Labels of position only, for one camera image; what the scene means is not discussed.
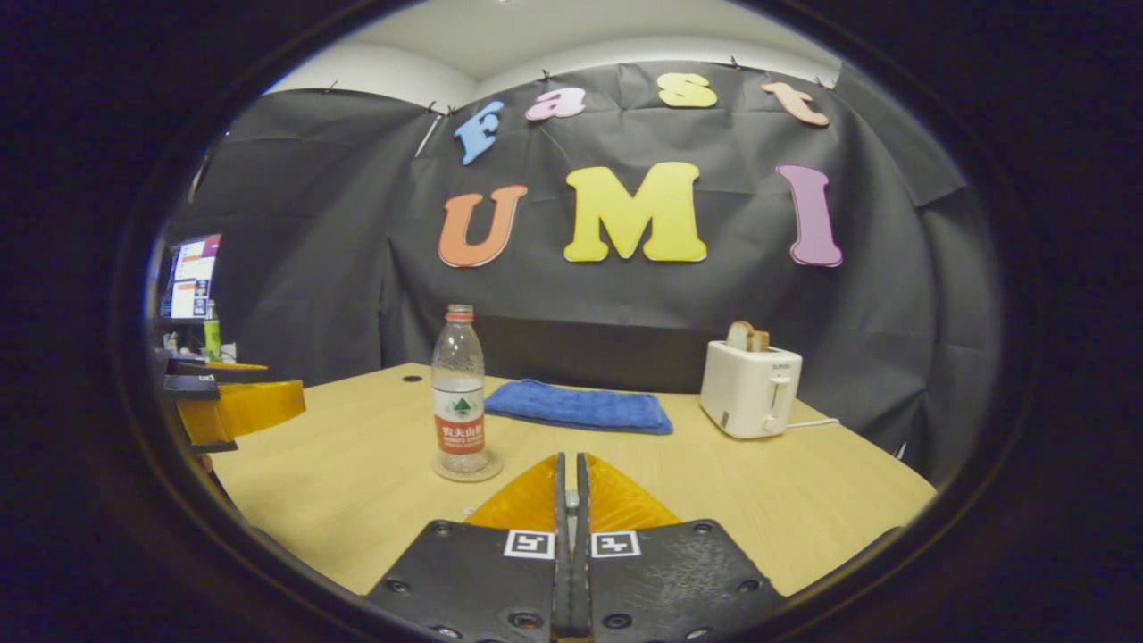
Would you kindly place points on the blue folded towel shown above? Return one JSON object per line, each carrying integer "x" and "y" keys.
{"x": 580, "y": 406}

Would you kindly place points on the brown toast slice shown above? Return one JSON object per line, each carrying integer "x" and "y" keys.
{"x": 761, "y": 341}

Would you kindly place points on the black backdrop cloth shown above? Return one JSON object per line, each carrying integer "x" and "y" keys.
{"x": 625, "y": 304}

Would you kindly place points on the thin white rod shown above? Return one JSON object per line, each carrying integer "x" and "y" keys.
{"x": 429, "y": 136}

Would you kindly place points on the clear plastic water bottle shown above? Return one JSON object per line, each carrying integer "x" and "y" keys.
{"x": 458, "y": 393}

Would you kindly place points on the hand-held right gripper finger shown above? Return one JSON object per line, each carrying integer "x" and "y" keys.
{"x": 581, "y": 580}
{"x": 563, "y": 580}

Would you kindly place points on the pale bread slice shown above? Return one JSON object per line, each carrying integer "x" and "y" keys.
{"x": 738, "y": 336}

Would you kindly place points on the round wooden coaster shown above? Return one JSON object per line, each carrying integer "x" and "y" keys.
{"x": 492, "y": 468}

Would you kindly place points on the small green bottle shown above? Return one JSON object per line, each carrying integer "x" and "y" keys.
{"x": 212, "y": 335}

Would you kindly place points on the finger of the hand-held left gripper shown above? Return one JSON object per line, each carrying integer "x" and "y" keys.
{"x": 241, "y": 411}
{"x": 192, "y": 386}

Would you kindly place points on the white toaster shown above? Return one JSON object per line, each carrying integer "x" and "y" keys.
{"x": 746, "y": 393}

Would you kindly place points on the computer monitor screen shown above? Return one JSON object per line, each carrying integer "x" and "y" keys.
{"x": 192, "y": 277}

